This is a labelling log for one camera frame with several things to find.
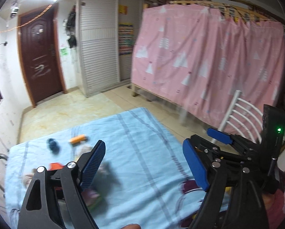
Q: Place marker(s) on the light blue bed sheet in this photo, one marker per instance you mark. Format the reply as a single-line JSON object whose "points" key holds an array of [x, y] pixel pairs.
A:
{"points": [[146, 180]]}

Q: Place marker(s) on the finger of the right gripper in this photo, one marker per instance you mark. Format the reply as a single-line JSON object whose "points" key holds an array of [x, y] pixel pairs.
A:
{"points": [[219, 136]]}

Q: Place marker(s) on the colourful wall chart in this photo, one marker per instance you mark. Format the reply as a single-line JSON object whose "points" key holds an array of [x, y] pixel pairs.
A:
{"points": [[126, 38]]}

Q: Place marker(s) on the blue yarn ball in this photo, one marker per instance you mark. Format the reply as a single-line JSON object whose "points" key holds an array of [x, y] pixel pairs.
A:
{"points": [[53, 146]]}

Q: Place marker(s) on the wooden bunk bed frame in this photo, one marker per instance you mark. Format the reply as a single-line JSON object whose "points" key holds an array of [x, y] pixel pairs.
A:
{"points": [[235, 9]]}

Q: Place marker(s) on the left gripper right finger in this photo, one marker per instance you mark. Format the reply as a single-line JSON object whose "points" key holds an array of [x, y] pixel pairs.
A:
{"points": [[208, 164]]}

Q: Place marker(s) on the colourful wrapper trash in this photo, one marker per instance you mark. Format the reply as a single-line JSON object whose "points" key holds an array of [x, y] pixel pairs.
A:
{"points": [[91, 198]]}

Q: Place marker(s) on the orange thread spool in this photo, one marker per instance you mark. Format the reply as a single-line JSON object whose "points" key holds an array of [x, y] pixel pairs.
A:
{"points": [[77, 139]]}

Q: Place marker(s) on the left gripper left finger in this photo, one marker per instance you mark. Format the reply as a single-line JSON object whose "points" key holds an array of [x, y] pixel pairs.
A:
{"points": [[40, 208]]}

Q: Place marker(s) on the white louvered wardrobe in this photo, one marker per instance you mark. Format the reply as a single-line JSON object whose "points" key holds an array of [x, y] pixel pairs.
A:
{"points": [[101, 66]]}

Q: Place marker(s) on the white metal chair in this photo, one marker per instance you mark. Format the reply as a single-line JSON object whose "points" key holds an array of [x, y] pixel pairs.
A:
{"points": [[233, 112]]}

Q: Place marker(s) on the black bags on hook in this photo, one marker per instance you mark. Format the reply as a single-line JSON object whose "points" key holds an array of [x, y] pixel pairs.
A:
{"points": [[70, 28]]}

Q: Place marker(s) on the pink tree-print curtain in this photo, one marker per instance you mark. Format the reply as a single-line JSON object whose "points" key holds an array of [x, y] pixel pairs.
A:
{"points": [[195, 58]]}

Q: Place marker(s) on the dark brown wooden door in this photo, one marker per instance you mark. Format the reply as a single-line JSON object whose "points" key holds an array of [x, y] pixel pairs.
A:
{"points": [[38, 50]]}

